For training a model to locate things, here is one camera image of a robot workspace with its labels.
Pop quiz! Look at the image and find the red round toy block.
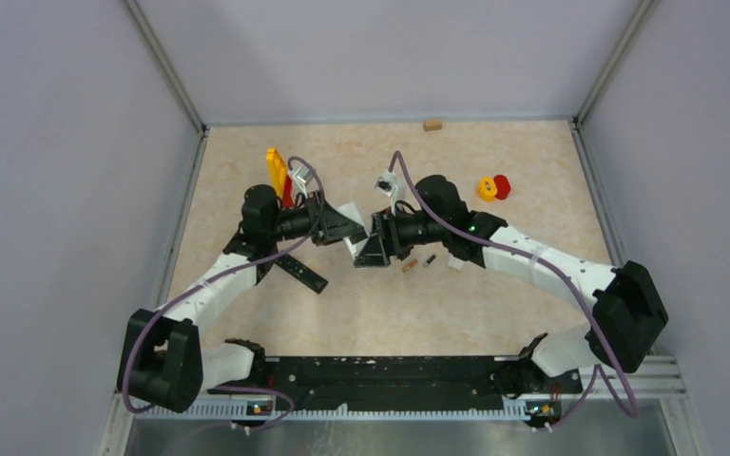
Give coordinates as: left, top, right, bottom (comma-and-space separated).
493, 174, 511, 200

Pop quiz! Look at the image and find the white remote control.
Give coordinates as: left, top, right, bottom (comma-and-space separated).
336, 202, 369, 259

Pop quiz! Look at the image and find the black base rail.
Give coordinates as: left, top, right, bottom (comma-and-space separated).
210, 344, 584, 428

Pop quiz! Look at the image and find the small wooden block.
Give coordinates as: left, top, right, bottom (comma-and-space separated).
422, 119, 443, 132

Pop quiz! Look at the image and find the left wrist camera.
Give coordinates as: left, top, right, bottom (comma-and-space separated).
288, 163, 317, 197

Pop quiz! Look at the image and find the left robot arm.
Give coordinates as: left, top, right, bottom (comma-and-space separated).
117, 184, 367, 413

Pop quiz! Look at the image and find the yellow round toy block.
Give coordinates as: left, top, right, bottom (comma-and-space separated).
477, 177, 498, 202

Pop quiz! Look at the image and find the black silver AAA battery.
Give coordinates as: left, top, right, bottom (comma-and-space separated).
423, 254, 437, 268

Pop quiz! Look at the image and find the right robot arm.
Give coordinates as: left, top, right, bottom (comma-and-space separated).
355, 172, 669, 391

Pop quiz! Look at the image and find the yellow toy block plate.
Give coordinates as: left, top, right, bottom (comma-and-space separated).
265, 147, 289, 198

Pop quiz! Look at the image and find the white battery cover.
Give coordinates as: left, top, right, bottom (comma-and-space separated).
447, 256, 465, 271

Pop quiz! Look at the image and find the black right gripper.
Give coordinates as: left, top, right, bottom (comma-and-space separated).
355, 204, 448, 267

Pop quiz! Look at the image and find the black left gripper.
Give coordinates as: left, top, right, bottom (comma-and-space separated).
267, 189, 364, 246

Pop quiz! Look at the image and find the black remote control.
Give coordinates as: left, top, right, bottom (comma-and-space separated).
275, 255, 329, 295

